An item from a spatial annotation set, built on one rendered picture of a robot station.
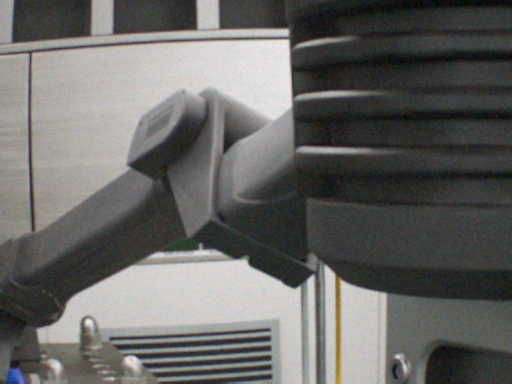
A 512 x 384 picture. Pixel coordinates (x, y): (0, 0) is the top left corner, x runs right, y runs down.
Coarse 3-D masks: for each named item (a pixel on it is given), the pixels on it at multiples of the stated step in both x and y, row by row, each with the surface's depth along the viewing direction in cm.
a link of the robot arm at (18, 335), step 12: (0, 312) 111; (60, 312) 110; (0, 324) 110; (12, 324) 111; (24, 324) 112; (0, 336) 110; (12, 336) 110; (0, 348) 109; (12, 348) 110; (0, 360) 109; (0, 372) 108
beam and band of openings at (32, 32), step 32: (0, 0) 159; (32, 0) 167; (64, 0) 169; (96, 0) 163; (128, 0) 171; (160, 0) 173; (192, 0) 170; (224, 0) 176; (256, 0) 177; (0, 32) 159; (32, 32) 168; (64, 32) 169; (96, 32) 163; (128, 32) 172; (160, 32) 166; (192, 32) 167; (224, 32) 168; (256, 32) 170
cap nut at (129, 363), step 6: (126, 360) 132; (132, 360) 132; (138, 360) 132; (126, 366) 132; (132, 366) 132; (138, 366) 132; (120, 372) 133; (126, 372) 132; (132, 372) 132; (138, 372) 132; (120, 378) 132; (126, 378) 132; (132, 378) 132; (138, 378) 132; (144, 378) 132
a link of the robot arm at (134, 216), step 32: (192, 96) 77; (160, 128) 78; (192, 128) 76; (128, 160) 80; (160, 160) 79; (96, 192) 93; (128, 192) 87; (160, 192) 81; (64, 224) 97; (96, 224) 90; (128, 224) 86; (160, 224) 85; (0, 256) 108; (32, 256) 101; (64, 256) 94; (96, 256) 92; (128, 256) 90; (0, 288) 104; (32, 288) 101; (64, 288) 99; (32, 320) 109
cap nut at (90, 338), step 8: (88, 320) 163; (80, 328) 163; (88, 328) 162; (96, 328) 163; (80, 336) 163; (88, 336) 162; (96, 336) 163; (80, 344) 163; (88, 344) 162; (96, 344) 163
